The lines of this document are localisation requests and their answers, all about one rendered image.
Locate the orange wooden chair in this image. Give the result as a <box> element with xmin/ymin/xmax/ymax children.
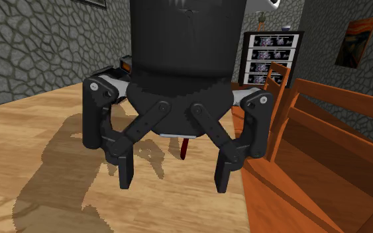
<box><xmin>240</xmin><ymin>78</ymin><xmax>373</xmax><ymax>233</ymax></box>
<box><xmin>231</xmin><ymin>61</ymin><xmax>293</xmax><ymax>162</ymax></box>

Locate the dark framed wall picture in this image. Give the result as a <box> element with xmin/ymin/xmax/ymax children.
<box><xmin>71</xmin><ymin>0</ymin><xmax>108</xmax><ymax>10</ymax></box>

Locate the dark red thin stick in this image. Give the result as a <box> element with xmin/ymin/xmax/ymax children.
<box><xmin>180</xmin><ymin>137</ymin><xmax>189</xmax><ymax>161</ymax></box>

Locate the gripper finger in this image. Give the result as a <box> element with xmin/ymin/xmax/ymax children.
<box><xmin>190</xmin><ymin>87</ymin><xmax>275</xmax><ymax>194</ymax></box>
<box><xmin>81</xmin><ymin>72</ymin><xmax>172</xmax><ymax>190</ymax></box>

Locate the black chest of drawers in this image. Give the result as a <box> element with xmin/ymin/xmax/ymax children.
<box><xmin>237</xmin><ymin>11</ymin><xmax>305</xmax><ymax>89</ymax></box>

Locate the orange framed wall picture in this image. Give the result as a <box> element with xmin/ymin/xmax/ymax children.
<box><xmin>335</xmin><ymin>16</ymin><xmax>373</xmax><ymax>70</ymax></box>

